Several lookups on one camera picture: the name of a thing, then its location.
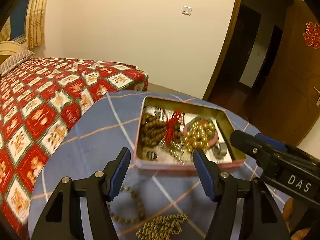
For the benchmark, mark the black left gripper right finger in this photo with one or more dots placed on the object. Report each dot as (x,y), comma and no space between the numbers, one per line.
(261,217)

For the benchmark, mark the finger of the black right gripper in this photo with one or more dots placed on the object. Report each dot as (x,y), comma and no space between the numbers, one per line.
(268,140)
(253,147)

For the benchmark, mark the pink bangle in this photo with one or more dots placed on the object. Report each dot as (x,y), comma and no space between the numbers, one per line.
(188,140)

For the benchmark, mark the green jade bangle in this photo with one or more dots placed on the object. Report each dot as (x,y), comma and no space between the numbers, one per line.
(202,128)

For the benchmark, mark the person's hand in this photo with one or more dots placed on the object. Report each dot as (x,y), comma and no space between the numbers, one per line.
(301,220)

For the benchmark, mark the brown wooden door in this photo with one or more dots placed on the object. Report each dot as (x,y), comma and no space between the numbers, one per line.
(288,105)

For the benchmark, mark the pink metal tin box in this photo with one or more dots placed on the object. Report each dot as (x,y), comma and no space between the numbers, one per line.
(188,107)

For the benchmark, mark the printed paper in tin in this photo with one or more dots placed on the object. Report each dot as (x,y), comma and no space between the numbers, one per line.
(160,138)

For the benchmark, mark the red paper door decoration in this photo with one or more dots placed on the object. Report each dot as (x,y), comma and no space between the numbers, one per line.
(312,34)

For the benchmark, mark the red patchwork bedspread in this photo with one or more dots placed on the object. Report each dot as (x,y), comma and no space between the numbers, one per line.
(41,100)

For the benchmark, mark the striped pillow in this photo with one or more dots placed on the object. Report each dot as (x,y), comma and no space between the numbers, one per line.
(15,60)

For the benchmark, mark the cream wooden headboard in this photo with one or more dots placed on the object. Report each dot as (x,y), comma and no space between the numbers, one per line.
(9,48)

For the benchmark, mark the beige left curtain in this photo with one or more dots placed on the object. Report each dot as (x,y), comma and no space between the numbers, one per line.
(5,33)

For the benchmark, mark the beige patterned curtain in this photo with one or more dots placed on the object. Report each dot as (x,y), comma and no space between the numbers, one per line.
(34,23)

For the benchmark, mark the window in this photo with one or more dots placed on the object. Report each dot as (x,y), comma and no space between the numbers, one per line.
(18,21)

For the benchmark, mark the brown door frame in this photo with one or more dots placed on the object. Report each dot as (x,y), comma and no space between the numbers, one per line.
(223,52)

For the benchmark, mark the white wall switch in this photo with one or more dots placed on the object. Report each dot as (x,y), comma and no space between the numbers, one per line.
(187,10)

